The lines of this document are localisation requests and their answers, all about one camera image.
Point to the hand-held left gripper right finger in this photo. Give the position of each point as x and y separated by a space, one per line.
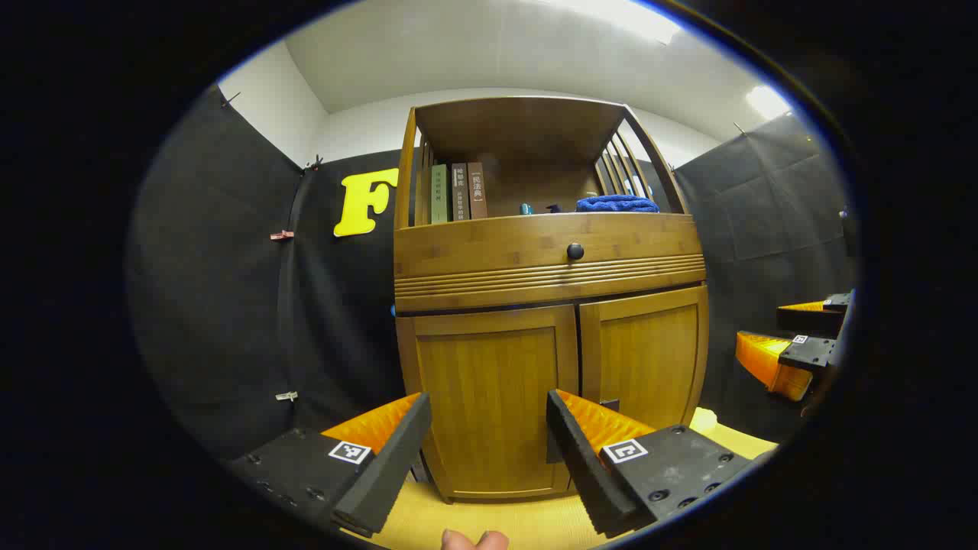
584 466

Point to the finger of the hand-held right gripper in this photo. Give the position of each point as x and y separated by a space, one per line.
806 353
810 319

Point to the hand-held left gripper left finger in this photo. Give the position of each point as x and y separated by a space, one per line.
390 466

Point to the wooden cabinet door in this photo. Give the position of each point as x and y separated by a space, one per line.
649 351
489 382

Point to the wooden double-door shoe cabinet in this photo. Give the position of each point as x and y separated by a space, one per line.
527 126

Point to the wooden cabinet drawer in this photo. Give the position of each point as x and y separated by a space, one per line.
474 244

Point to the silver metal clip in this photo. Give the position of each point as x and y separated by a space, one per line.
286 396

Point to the round black drawer knob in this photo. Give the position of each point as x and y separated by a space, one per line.
575 251

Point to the blue folded towel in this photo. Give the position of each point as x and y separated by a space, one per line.
617 204

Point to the black backdrop cloth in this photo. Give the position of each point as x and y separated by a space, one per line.
229 305

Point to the pink clip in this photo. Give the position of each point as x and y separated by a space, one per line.
282 235

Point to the green book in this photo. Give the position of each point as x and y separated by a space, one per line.
439 195

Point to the dark brown book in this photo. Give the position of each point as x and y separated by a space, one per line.
459 191

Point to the reddish brown book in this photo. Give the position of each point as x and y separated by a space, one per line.
477 191

